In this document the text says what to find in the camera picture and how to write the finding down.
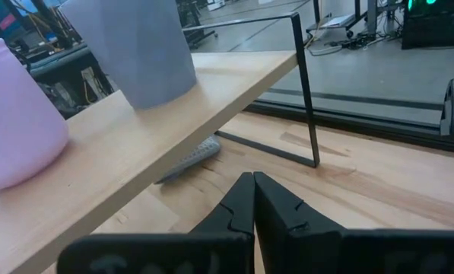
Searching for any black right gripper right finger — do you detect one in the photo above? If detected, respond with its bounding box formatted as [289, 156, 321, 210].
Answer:
[253, 170, 454, 274]

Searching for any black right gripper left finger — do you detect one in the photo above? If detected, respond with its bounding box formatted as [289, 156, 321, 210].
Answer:
[56, 171, 256, 274]

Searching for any grey-blue plastic cup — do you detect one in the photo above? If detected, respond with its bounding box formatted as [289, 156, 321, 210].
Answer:
[59, 0, 198, 111]

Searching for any pink plastic cup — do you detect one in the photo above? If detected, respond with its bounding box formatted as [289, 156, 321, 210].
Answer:
[0, 37, 71, 193]

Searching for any grey knitted cloth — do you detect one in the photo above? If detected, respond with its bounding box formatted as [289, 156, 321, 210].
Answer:
[154, 135, 223, 185]

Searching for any black background table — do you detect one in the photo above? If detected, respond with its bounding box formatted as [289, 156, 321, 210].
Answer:
[5, 36, 116, 119]

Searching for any rolling equipment stand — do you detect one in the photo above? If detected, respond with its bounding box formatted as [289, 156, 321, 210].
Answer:
[305, 0, 389, 40]

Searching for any black computer with green lights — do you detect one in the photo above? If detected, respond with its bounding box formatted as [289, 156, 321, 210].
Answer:
[401, 0, 454, 50]

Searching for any wooden shelf with black frame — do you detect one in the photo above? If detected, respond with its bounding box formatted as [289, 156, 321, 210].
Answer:
[0, 11, 322, 274]

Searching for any black aluminium table frame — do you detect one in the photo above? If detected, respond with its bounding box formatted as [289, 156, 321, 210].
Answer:
[245, 99, 454, 156]

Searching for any floor cable bundle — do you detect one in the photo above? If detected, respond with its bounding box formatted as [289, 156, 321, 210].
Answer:
[306, 32, 402, 57]

